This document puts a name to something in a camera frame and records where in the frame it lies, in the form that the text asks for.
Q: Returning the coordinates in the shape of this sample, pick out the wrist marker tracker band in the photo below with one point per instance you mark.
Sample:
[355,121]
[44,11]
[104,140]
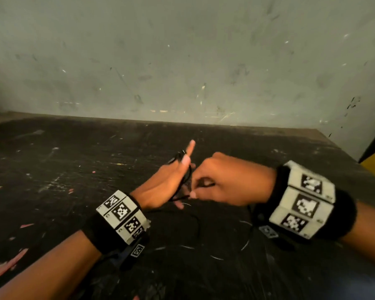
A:
[122,217]
[303,203]

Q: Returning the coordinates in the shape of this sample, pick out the person's right thumb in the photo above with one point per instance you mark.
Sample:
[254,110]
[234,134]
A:
[200,193]

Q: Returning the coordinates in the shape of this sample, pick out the person's left thumb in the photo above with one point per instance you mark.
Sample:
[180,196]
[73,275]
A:
[184,161]

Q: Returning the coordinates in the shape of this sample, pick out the person's right forearm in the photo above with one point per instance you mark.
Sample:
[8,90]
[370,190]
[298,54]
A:
[370,231]

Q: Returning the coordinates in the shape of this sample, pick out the person's right hand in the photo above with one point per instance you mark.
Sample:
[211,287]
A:
[237,184]

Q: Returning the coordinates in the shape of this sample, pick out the person's left hand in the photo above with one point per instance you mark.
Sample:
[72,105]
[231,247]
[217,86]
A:
[161,184]

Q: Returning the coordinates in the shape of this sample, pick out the left wrist marker tracker band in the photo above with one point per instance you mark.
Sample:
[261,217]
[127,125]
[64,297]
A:
[122,217]

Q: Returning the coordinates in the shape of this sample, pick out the right wrist marker tracker band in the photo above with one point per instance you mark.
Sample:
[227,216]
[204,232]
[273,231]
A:
[303,203]

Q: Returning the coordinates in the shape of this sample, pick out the person's left forearm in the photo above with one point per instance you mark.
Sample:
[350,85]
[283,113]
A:
[50,271]

